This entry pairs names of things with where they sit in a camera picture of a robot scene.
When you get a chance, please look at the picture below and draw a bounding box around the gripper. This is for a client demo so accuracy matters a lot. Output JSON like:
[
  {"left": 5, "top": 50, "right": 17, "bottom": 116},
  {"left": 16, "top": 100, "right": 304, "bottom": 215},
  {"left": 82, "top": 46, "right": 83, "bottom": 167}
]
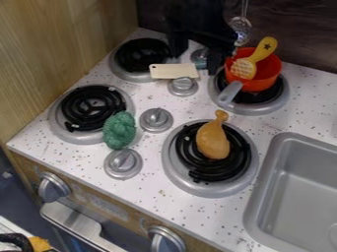
[{"left": 164, "top": 14, "right": 238, "bottom": 76}]

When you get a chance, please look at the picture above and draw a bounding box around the orange pot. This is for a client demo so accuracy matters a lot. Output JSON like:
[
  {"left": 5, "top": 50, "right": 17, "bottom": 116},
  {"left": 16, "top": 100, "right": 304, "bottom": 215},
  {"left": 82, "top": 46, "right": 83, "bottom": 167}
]
[{"left": 216, "top": 46, "right": 285, "bottom": 109}]

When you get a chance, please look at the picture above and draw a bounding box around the beige flat block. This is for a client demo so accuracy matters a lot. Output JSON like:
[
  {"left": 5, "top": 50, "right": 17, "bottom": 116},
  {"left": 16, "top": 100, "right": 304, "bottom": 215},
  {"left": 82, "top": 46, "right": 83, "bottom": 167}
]
[{"left": 147, "top": 62, "right": 202, "bottom": 81}]

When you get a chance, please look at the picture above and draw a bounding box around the tap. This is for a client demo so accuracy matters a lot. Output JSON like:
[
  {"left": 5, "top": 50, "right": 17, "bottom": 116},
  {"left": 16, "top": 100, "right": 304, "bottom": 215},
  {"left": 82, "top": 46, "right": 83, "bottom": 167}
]
[{"left": 226, "top": 0, "right": 254, "bottom": 47}]

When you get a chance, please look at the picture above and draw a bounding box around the toy chicken drumstick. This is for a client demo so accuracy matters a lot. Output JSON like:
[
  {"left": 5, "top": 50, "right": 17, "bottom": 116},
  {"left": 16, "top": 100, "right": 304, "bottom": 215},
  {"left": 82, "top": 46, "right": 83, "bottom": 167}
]
[{"left": 194, "top": 109, "right": 233, "bottom": 161}]

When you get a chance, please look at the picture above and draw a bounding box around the green toy vegetable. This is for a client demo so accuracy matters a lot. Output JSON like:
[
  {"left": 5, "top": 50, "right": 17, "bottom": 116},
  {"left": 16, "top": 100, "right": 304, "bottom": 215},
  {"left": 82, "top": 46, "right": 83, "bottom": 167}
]
[{"left": 101, "top": 110, "right": 139, "bottom": 151}]

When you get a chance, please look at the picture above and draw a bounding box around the toy stove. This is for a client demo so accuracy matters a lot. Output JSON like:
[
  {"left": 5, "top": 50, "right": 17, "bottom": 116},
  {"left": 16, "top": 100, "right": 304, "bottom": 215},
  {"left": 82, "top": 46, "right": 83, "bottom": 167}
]
[{"left": 45, "top": 36, "right": 292, "bottom": 200}]

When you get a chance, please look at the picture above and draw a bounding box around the toy sink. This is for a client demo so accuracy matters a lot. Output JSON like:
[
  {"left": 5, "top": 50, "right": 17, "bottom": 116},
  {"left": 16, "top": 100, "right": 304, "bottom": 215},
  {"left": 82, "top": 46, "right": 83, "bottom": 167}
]
[{"left": 241, "top": 131, "right": 337, "bottom": 252}]

